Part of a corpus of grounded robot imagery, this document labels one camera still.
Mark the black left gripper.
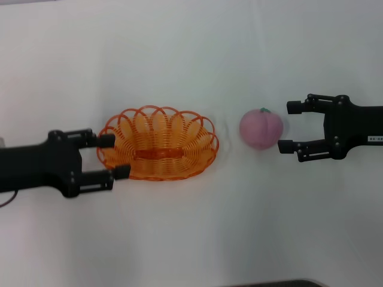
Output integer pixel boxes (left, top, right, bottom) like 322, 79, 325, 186
0, 128, 132, 199

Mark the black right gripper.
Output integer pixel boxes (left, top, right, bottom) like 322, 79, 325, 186
277, 93, 383, 164

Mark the pink toy peach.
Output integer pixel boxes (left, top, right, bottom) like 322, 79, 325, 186
239, 107, 284, 151

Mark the orange plastic wire basket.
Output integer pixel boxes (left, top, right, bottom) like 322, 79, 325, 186
96, 105, 220, 182

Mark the dark rounded robot base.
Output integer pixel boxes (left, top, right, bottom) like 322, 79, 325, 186
232, 279, 326, 287

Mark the dark left arm cable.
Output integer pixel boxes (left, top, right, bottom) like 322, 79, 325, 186
0, 190, 19, 210

